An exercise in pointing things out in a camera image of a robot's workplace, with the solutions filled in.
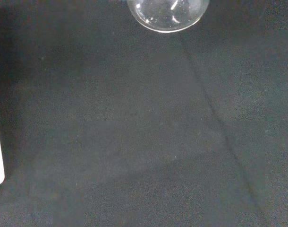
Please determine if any black bench cloth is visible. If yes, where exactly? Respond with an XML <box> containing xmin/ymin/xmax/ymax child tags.
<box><xmin>0</xmin><ymin>0</ymin><xmax>288</xmax><ymax>227</ymax></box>

